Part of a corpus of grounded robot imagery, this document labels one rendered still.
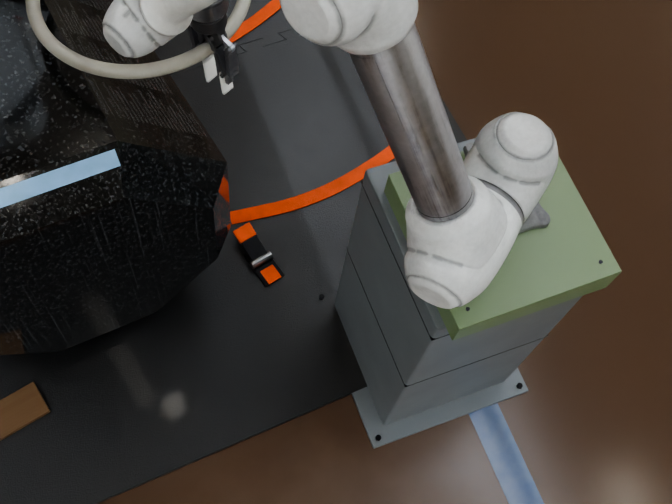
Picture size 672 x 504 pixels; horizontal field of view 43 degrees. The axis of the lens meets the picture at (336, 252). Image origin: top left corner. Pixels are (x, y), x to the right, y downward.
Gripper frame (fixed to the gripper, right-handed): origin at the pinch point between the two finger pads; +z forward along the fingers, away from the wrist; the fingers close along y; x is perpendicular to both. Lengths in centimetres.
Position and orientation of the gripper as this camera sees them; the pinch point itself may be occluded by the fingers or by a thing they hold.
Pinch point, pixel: (218, 74)
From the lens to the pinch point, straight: 191.1
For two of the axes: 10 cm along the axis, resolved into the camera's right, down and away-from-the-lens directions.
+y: -7.4, -5.9, 3.0
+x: -6.7, 6.6, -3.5
